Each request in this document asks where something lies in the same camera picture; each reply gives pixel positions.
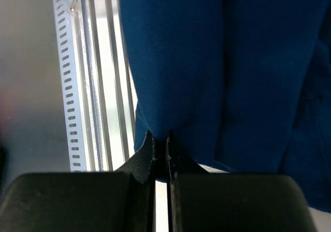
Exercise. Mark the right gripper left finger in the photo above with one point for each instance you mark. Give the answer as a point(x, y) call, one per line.
point(122, 200)

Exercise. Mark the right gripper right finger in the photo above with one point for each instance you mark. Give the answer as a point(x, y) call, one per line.
point(202, 201)

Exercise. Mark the blue t shirt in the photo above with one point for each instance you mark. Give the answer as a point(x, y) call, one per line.
point(244, 85)

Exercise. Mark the aluminium frame rail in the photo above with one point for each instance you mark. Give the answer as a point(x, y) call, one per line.
point(107, 93)

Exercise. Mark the white slotted cable duct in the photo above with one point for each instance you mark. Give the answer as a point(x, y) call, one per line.
point(67, 64)

